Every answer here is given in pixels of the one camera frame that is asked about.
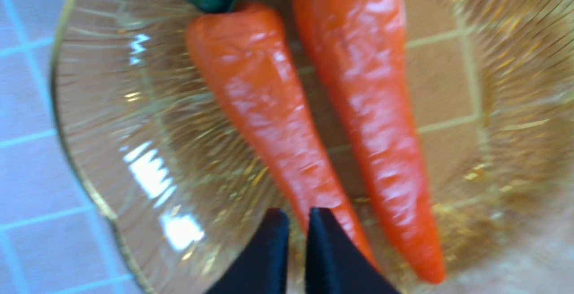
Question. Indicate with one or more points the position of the pink checkered tablecloth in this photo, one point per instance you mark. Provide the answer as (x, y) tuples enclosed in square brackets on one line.
[(53, 240)]

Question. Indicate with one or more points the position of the amber ribbed plastic plate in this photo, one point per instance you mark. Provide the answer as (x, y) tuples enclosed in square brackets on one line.
[(491, 82)]

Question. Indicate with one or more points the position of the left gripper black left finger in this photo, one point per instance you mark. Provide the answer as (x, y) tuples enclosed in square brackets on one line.
[(261, 268)]

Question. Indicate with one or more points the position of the orange toy carrot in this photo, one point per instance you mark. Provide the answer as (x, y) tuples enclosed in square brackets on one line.
[(358, 48), (241, 52)]

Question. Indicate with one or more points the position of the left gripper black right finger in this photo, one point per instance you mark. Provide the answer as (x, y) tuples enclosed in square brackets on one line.
[(333, 264)]

